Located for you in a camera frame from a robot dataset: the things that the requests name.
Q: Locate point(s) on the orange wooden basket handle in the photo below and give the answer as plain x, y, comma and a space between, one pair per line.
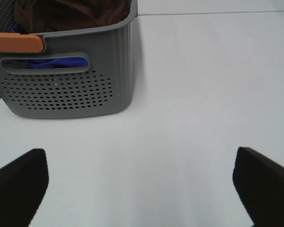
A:
18, 43

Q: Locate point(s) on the brown towel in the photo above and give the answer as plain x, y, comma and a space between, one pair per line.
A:
38, 16

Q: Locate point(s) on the blue cloth in basket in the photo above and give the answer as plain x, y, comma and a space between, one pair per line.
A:
69, 62

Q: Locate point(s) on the grey perforated plastic basket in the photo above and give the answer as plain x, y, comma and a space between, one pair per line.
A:
104, 86

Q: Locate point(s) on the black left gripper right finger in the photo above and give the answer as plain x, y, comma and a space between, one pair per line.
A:
259, 182

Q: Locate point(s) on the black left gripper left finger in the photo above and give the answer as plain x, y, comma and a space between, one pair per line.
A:
23, 184

